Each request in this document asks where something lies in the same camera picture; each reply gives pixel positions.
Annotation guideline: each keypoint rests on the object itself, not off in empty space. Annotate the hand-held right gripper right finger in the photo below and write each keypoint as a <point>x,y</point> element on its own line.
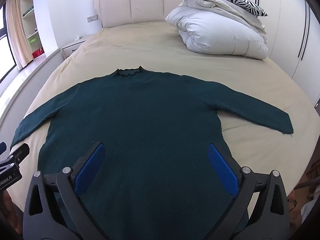
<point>221,166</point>

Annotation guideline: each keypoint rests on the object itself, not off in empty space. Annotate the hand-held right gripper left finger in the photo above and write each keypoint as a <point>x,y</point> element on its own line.
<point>91,166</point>

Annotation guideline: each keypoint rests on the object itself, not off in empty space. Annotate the dark green sweater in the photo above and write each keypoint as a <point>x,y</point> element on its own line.
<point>140,130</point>

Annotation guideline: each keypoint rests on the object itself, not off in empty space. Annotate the red box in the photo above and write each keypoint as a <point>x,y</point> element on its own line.
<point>37,53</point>

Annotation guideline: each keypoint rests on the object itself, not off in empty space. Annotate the black framed window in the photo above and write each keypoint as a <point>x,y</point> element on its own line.
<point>5,47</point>

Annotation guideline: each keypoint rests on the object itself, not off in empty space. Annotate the white nightstand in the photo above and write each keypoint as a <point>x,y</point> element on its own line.
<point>72,47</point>

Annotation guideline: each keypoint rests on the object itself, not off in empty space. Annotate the green tray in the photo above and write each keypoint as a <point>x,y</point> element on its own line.
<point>33,40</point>

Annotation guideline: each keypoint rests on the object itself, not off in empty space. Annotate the beige bed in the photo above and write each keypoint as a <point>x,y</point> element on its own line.
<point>160,52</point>

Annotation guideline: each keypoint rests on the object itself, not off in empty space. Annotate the white folded duvet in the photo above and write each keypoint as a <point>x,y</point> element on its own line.
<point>220,27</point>

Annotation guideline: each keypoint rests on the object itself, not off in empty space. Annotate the beige curtain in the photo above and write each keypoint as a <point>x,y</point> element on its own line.
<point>16,27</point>

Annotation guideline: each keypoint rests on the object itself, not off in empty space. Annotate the white wardrobe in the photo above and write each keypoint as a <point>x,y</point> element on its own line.
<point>287,30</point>

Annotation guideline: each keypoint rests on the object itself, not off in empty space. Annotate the cream padded headboard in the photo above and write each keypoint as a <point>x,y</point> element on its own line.
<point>130,6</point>

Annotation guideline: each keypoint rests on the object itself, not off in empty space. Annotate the white wall shelf unit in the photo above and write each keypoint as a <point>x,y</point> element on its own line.
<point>31,22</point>

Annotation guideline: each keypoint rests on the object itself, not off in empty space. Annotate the wall switch panel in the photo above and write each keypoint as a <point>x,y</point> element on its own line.
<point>92,18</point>

